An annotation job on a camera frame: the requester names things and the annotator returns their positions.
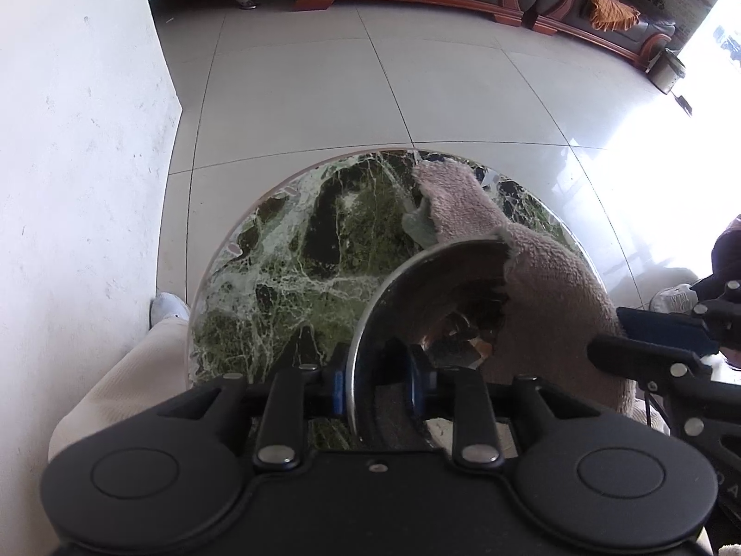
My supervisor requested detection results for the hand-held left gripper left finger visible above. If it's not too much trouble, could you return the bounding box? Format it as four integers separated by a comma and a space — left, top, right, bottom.
156, 343, 349, 470

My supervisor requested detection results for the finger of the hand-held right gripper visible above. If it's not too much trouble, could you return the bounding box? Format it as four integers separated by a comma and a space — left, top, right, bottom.
586, 333, 716, 393
615, 279, 741, 355

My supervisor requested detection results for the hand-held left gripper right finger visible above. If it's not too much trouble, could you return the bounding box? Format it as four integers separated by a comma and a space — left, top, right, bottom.
408, 344, 603, 468

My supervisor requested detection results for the steel bowl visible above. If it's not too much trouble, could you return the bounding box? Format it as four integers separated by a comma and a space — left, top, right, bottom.
345, 240, 517, 453

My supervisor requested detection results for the fluffy pink green cloth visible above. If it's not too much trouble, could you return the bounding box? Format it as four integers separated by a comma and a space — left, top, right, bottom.
405, 161, 638, 418

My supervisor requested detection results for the person's leg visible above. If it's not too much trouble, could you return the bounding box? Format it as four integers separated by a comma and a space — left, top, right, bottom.
689, 214, 741, 302
49, 313, 228, 460

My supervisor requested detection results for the round green marble table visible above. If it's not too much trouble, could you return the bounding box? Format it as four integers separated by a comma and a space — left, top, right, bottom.
186, 149, 610, 453

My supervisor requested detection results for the person's white shoe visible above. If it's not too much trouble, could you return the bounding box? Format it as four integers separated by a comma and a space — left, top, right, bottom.
151, 292, 191, 329

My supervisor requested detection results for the person's left leg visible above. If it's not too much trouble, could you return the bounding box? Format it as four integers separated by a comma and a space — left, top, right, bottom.
49, 313, 228, 460

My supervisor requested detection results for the metal bin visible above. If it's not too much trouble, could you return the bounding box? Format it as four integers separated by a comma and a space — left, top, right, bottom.
648, 49, 687, 94

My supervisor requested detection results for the orange fringed throw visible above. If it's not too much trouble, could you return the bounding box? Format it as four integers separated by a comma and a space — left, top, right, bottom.
587, 0, 641, 32

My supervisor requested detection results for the black cable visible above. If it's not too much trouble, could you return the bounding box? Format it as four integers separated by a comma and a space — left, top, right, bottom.
640, 388, 668, 430

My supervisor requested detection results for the wall poster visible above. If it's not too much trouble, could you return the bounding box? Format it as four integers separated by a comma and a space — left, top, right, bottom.
666, 0, 726, 43

